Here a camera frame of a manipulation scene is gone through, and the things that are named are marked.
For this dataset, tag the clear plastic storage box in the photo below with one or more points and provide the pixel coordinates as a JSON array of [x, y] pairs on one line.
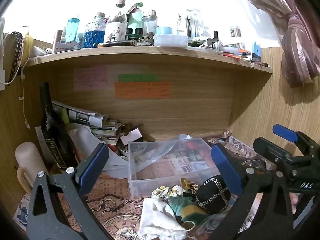
[[165, 170]]

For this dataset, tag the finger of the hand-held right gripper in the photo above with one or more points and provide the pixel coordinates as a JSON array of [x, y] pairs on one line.
[[283, 132], [271, 152]]

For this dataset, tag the white cloth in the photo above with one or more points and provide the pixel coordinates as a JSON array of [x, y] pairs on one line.
[[157, 220]]

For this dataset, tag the small white bottle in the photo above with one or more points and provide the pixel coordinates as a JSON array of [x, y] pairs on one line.
[[63, 36]]

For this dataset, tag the person's right hand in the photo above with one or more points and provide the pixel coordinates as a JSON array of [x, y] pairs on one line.
[[294, 202]]

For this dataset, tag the rolled white paper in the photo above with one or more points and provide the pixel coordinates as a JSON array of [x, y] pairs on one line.
[[85, 140]]

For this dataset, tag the green paper note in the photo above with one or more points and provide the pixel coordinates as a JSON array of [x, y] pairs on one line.
[[138, 77]]

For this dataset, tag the white flat carton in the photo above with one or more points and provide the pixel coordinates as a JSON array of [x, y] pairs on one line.
[[66, 47]]

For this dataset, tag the clear tool organizer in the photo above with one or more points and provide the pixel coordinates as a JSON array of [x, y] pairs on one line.
[[196, 23]]

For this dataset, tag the blue cartoon sticker card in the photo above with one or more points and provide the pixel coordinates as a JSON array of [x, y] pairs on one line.
[[21, 213]]

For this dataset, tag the wooden shelf unit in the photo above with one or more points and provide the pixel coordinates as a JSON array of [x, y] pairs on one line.
[[160, 57]]

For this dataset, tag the black nail polish bottle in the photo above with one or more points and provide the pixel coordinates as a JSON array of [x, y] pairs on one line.
[[216, 35]]

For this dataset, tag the cream plastic mug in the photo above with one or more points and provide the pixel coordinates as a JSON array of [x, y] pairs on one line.
[[27, 162]]

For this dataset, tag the brown pen tube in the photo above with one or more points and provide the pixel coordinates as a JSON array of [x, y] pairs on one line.
[[116, 44]]

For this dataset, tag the pair of dark ink bottles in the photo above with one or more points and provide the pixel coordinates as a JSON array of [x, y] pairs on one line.
[[135, 33]]

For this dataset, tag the glass bottle with blue liquid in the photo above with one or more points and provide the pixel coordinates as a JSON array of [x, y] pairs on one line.
[[94, 33]]

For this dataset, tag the clear lidded plastic container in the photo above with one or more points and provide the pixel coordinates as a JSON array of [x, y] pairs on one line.
[[170, 40]]

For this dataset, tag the mint green pump bottle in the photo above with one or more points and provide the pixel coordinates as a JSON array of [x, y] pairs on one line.
[[136, 18]]

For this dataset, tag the gold hair clip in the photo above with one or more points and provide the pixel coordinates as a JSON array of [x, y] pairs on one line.
[[188, 183]]

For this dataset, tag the pink paper note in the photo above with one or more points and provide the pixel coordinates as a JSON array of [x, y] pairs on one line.
[[90, 78]]

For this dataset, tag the floral fabric scrunchie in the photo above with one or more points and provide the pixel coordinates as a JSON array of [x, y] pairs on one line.
[[166, 191]]

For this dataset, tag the clear bottle with silver cap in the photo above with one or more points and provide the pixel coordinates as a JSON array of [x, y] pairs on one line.
[[150, 21]]

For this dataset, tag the white card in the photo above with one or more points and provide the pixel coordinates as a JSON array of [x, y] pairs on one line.
[[131, 136]]

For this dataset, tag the pink satin curtain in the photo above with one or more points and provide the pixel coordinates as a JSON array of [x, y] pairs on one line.
[[297, 42]]

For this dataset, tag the yellow sponge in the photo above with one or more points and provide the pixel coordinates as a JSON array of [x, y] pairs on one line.
[[192, 212]]

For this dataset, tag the dark wine bottle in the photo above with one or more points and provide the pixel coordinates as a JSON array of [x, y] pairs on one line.
[[51, 127]]

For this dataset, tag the pink-brown tube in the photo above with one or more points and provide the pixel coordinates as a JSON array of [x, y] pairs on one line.
[[58, 40]]

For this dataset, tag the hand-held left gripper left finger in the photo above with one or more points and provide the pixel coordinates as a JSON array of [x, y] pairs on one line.
[[94, 166]]

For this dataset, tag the yellow hanging pouch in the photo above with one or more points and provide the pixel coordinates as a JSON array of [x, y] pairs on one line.
[[29, 46]]

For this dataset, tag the clear bottle with white label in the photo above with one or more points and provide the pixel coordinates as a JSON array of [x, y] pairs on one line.
[[116, 27]]

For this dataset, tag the gold hoop bangle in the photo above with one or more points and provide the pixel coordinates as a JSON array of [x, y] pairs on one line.
[[252, 164]]

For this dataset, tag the black lace band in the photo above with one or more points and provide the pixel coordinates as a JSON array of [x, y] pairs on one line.
[[17, 55]]

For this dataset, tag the small ceramic bowl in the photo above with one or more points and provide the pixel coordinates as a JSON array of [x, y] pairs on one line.
[[126, 151]]

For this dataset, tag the white ruler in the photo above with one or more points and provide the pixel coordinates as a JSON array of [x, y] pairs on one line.
[[42, 142]]

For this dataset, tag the stack of papers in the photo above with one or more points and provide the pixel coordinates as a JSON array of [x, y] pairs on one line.
[[95, 122]]

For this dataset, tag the teal plastic bottle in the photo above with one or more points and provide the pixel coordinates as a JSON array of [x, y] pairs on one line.
[[73, 30]]

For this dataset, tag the orange marker pens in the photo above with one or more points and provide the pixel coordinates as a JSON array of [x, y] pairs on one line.
[[237, 54]]

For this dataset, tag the orange paper note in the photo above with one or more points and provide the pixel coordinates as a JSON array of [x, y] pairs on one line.
[[142, 90]]

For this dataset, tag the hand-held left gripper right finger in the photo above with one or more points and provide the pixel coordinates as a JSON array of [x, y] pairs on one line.
[[226, 170]]

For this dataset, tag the blue stamp block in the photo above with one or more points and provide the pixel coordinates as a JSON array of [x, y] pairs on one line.
[[255, 52]]

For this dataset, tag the white hook package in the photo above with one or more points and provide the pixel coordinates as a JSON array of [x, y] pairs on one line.
[[180, 25]]

